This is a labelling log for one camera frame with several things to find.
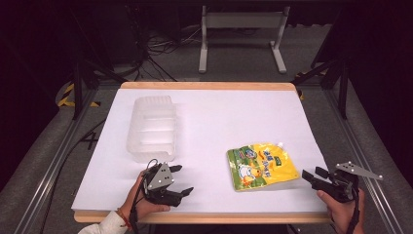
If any long black floor cable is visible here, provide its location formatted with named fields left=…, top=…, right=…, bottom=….
left=38, top=118, right=108, bottom=234

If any yellow snack packet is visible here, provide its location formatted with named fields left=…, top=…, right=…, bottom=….
left=226, top=141, right=301, bottom=193

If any white metal stand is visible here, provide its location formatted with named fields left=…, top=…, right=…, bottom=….
left=198, top=5, right=291, bottom=75

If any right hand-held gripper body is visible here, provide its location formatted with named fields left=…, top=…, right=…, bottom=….
left=311, top=161, right=385, bottom=205

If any translucent plastic container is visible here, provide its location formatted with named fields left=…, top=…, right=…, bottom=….
left=125, top=95, right=178, bottom=164

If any person's left hand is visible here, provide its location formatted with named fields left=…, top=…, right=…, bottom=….
left=120, top=172, right=171, bottom=226

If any aluminium floor rail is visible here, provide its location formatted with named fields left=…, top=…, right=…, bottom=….
left=323, top=87, right=405, bottom=234
left=12, top=87, right=100, bottom=234

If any red wrist bracelet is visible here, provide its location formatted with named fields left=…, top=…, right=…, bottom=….
left=116, top=207, right=131, bottom=229

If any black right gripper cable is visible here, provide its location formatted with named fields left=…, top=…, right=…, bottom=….
left=344, top=186, right=362, bottom=234

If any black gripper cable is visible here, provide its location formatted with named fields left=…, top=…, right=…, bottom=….
left=129, top=158, right=160, bottom=234
left=344, top=186, right=362, bottom=234

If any bundle of black floor cables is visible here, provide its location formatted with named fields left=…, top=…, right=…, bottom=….
left=128, top=6, right=204, bottom=83

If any black tape cross mark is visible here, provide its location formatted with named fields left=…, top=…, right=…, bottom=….
left=80, top=132, right=99, bottom=151

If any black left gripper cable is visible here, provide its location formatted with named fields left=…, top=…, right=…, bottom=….
left=129, top=158, right=160, bottom=234

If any person's right hand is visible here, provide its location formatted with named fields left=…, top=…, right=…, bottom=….
left=316, top=188, right=367, bottom=234

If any white table sheet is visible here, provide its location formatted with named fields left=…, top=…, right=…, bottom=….
left=70, top=88, right=329, bottom=215

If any black tripod stand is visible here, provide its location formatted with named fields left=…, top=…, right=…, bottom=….
left=291, top=6, right=351, bottom=121
left=66, top=6, right=129, bottom=122

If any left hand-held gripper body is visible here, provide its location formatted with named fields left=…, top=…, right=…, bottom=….
left=142, top=162, right=183, bottom=208

